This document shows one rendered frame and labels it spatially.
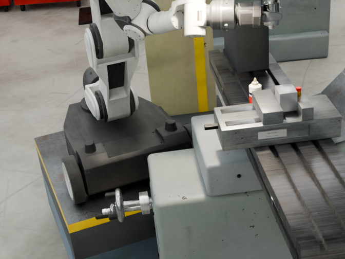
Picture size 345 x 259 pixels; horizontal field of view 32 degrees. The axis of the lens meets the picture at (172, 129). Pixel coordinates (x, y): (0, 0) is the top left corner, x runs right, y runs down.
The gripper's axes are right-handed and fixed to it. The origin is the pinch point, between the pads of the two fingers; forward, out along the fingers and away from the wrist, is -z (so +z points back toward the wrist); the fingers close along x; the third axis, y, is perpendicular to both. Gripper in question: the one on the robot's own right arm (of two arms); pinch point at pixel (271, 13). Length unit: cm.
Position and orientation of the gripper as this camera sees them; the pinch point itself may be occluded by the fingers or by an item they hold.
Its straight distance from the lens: 183.1
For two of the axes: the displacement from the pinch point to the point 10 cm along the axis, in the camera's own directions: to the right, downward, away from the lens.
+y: 0.7, 8.7, 4.9
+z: -9.9, 0.0, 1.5
